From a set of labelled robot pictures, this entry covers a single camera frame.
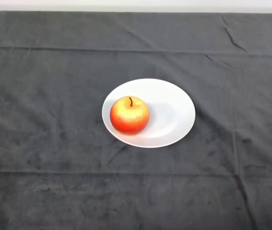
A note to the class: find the red yellow apple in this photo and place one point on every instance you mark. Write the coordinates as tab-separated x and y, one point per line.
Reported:
129	115

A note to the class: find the white round plate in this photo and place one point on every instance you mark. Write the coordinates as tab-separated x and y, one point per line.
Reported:
171	117

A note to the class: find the black table cloth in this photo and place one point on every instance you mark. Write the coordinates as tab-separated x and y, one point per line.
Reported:
198	191

